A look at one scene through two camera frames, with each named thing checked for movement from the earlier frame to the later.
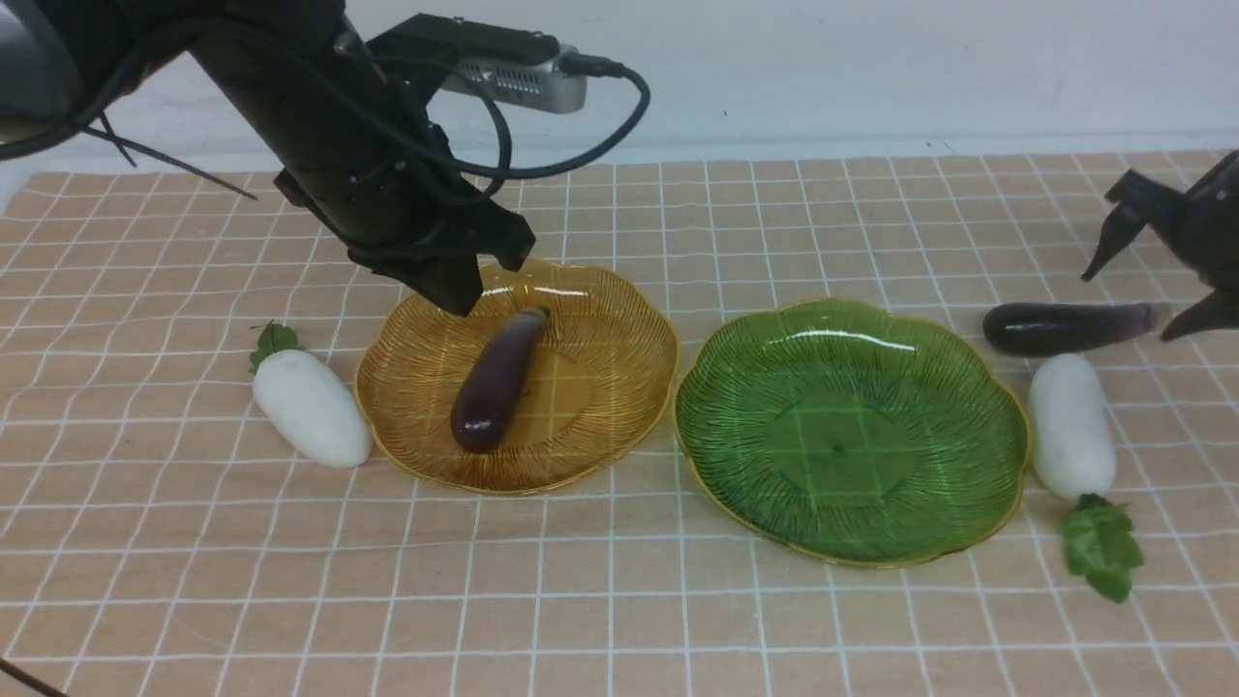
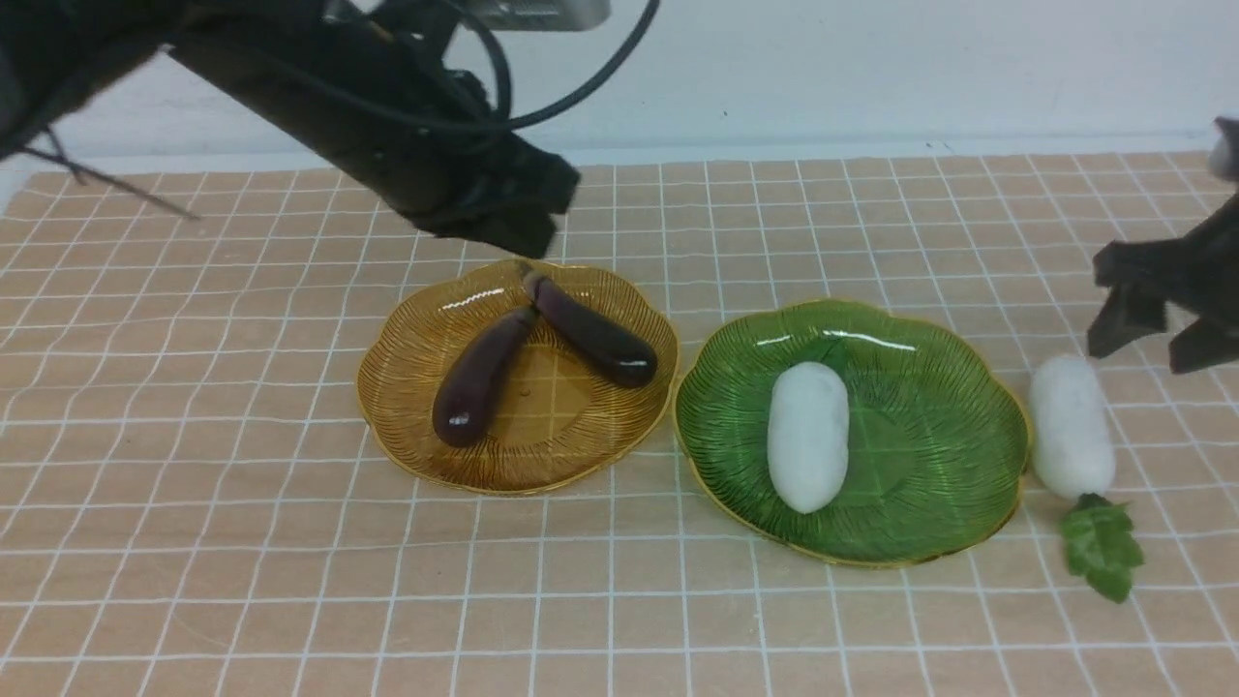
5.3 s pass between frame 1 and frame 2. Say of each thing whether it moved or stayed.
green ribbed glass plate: stayed
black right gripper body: moved
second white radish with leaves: stayed
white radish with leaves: moved
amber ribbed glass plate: stayed
